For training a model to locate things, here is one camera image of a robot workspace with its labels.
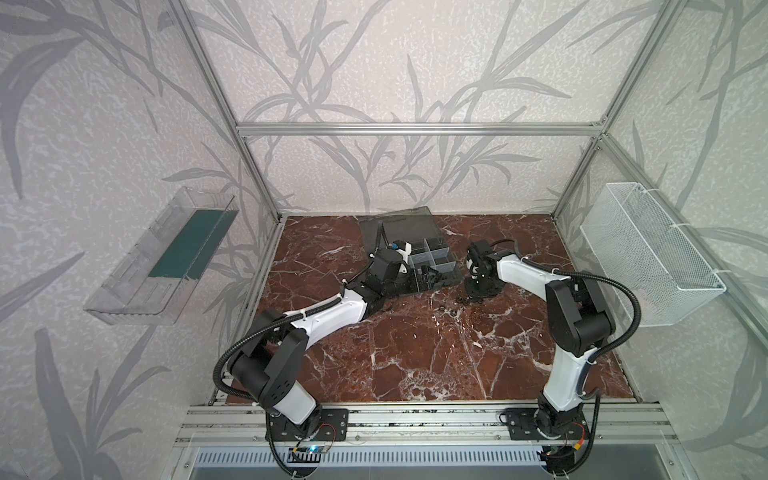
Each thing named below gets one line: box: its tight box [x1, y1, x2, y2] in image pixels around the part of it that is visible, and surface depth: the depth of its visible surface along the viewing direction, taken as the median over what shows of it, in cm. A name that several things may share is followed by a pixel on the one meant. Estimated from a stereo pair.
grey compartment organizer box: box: [359, 206, 464, 294], surface depth 108 cm
